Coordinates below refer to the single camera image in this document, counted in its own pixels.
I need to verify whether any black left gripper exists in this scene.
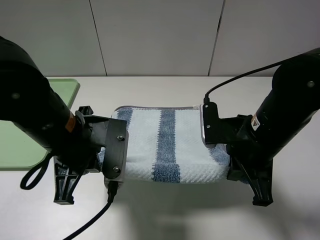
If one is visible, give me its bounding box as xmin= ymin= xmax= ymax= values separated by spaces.
xmin=53 ymin=106 xmax=109 ymax=205

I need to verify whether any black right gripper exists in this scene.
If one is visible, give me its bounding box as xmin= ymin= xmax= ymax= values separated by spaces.
xmin=217 ymin=115 xmax=275 ymax=206

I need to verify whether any blue white striped towel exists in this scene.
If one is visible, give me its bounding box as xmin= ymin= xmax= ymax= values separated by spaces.
xmin=111 ymin=105 xmax=230 ymax=184

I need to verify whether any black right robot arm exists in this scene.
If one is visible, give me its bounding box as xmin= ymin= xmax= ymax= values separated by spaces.
xmin=226 ymin=48 xmax=320 ymax=207

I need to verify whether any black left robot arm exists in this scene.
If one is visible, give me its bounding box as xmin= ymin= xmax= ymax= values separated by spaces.
xmin=0 ymin=38 xmax=109 ymax=205

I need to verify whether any light green plastic tray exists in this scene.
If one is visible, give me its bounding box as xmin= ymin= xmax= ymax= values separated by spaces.
xmin=0 ymin=78 xmax=80 ymax=171

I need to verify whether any black right camera cable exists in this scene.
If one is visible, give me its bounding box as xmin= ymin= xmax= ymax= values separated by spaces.
xmin=203 ymin=59 xmax=286 ymax=105

